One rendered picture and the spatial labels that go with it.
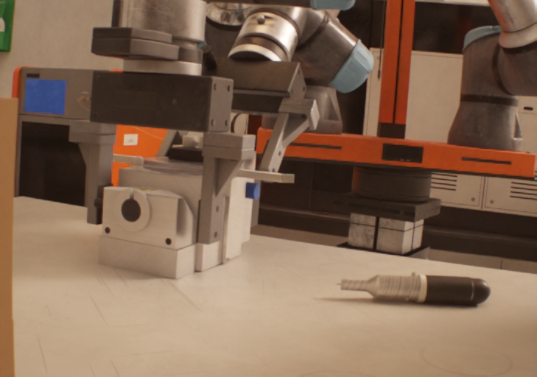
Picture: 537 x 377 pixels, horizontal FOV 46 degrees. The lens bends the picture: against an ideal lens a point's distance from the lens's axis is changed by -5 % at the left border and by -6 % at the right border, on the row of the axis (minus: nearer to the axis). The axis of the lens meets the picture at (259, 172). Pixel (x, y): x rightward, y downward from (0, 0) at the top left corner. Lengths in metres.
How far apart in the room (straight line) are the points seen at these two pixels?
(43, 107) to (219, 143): 1.39
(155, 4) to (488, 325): 0.40
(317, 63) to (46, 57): 3.38
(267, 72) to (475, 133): 0.57
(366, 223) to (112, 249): 0.70
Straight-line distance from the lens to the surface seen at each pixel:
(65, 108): 1.91
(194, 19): 0.63
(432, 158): 1.23
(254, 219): 0.83
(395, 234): 1.25
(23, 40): 4.36
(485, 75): 1.28
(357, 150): 1.20
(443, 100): 2.11
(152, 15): 0.62
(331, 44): 0.92
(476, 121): 1.28
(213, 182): 0.61
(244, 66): 0.82
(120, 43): 0.57
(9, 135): 0.27
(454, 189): 2.11
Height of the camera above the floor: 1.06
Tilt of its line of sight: 6 degrees down
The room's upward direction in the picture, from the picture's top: 5 degrees clockwise
